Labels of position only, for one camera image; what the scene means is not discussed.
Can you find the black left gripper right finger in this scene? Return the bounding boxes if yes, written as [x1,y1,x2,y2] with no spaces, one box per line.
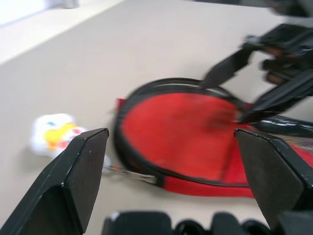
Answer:
[234,128,313,230]

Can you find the red and black pouch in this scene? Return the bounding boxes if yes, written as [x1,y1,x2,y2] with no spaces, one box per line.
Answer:
[113,77,313,199]

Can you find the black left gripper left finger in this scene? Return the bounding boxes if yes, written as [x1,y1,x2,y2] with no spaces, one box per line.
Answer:
[0,127,110,235]

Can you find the red table tennis paddle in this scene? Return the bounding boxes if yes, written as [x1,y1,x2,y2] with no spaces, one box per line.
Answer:
[121,94,237,183]

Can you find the white yellow plush keychain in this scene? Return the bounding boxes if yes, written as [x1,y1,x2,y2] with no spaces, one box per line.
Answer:
[30,112,157,183]

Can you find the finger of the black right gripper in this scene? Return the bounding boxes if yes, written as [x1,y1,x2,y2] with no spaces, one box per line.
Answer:
[200,47,254,89]
[237,70,313,124]

